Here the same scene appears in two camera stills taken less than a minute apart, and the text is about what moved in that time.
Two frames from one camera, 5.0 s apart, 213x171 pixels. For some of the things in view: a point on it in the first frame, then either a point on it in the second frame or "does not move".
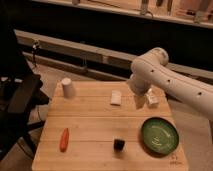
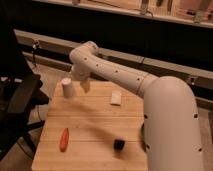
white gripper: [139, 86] -> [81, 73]
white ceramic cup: [67, 88] does not move
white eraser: [116, 97] does not move
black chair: [20, 93] does not move
